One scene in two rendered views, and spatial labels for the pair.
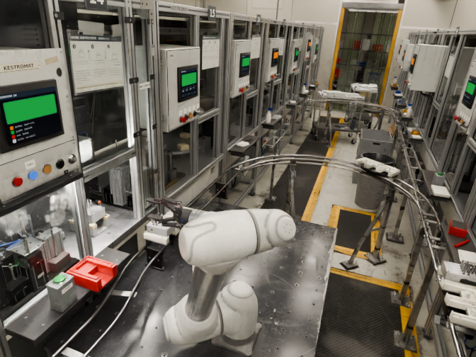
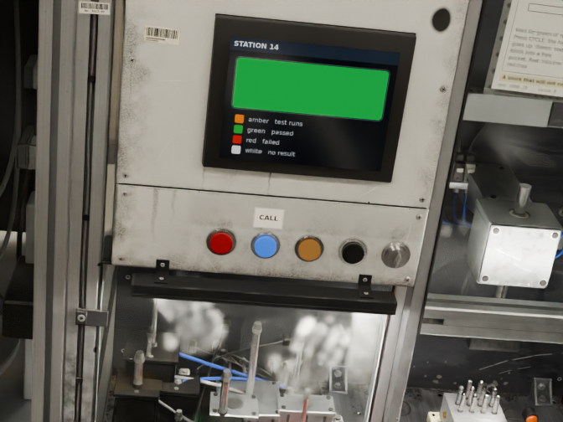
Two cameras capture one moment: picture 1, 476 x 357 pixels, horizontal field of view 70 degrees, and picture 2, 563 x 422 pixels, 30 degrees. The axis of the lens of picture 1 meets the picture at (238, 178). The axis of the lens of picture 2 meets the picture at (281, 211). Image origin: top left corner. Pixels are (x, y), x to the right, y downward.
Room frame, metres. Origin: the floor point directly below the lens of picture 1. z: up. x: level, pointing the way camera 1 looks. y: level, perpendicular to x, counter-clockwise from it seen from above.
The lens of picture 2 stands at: (0.55, -0.44, 2.06)
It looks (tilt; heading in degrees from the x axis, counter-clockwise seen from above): 25 degrees down; 65
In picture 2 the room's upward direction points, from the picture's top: 7 degrees clockwise
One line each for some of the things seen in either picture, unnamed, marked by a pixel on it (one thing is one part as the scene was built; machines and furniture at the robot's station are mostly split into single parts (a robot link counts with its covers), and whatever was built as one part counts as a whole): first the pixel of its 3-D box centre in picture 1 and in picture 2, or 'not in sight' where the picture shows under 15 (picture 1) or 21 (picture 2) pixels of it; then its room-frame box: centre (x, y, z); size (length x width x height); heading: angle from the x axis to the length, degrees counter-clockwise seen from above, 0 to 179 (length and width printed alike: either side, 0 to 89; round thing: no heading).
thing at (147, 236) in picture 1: (171, 227); not in sight; (1.71, 0.37, 0.84); 0.36 x 0.14 x 0.10; 161
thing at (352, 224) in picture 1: (353, 229); not in sight; (3.18, -1.28, 0.01); 1.00 x 0.55 x 0.01; 161
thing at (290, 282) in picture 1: (228, 275); not in sight; (1.53, 0.02, 0.66); 1.50 x 1.06 x 0.04; 161
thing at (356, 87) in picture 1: (361, 105); not in sight; (7.66, -2.64, 0.48); 0.84 x 0.58 x 0.97; 169
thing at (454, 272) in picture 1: (459, 270); not in sight; (1.35, -1.09, 0.92); 0.13 x 0.10 x 0.09; 71
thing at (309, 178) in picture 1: (316, 151); not in sight; (5.76, -1.35, 0.01); 5.85 x 0.59 x 0.01; 161
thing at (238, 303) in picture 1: (236, 307); not in sight; (1.11, -0.03, 0.85); 0.18 x 0.16 x 0.22; 114
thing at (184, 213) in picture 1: (183, 215); not in sight; (1.36, 0.24, 1.12); 0.09 x 0.07 x 0.08; 71
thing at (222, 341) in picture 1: (239, 326); not in sight; (1.13, -0.05, 0.71); 0.22 x 0.18 x 0.06; 161
